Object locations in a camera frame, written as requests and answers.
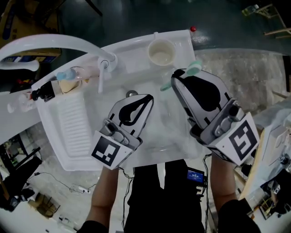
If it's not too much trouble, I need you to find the cream cup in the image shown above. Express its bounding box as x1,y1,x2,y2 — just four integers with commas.
147,38,176,67

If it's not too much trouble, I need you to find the white tray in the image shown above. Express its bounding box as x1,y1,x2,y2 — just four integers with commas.
261,122,291,166

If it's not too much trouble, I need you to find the black metal rack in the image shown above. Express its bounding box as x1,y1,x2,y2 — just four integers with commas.
0,133,43,207

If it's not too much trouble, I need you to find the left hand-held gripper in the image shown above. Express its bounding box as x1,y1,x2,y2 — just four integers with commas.
91,93,155,170

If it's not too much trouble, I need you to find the small black box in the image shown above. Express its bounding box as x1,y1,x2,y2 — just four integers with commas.
31,81,56,102

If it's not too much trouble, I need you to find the green bottle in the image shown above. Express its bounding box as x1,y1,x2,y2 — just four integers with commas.
241,4,260,16

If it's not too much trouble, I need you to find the white gooseneck faucet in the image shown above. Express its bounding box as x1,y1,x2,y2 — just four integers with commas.
0,33,118,94

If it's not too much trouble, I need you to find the black power cable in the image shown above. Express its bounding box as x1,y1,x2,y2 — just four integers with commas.
33,172,99,194

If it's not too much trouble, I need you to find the wooden chair frame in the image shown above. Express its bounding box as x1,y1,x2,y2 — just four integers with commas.
256,3,291,40

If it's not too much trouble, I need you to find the green toothbrush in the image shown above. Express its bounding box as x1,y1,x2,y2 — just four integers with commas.
160,60,203,92

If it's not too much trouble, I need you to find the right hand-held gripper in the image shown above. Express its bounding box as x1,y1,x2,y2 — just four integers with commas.
184,70,261,167

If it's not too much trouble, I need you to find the red label water bottle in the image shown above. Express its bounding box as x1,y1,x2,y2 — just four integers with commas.
6,90,37,114

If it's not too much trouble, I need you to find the person's black clothing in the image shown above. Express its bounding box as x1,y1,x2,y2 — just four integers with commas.
76,158,262,233

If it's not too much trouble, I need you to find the cardboard box with blue print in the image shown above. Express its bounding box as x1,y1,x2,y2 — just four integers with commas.
0,0,62,65

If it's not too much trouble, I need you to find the small black screen device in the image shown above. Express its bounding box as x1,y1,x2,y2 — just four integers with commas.
186,169,205,183

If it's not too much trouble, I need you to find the person's left forearm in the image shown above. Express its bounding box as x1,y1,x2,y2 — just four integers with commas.
90,166,120,223

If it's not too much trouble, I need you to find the person's right forearm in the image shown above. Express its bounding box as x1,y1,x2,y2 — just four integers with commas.
210,152,240,215

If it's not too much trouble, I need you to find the black device cable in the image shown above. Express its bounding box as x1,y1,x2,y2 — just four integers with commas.
118,167,137,233

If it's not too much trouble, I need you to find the beige soap bar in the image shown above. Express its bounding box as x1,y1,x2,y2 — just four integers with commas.
58,79,83,95

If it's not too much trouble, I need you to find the white sink basin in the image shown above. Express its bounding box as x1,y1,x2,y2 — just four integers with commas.
31,29,199,172

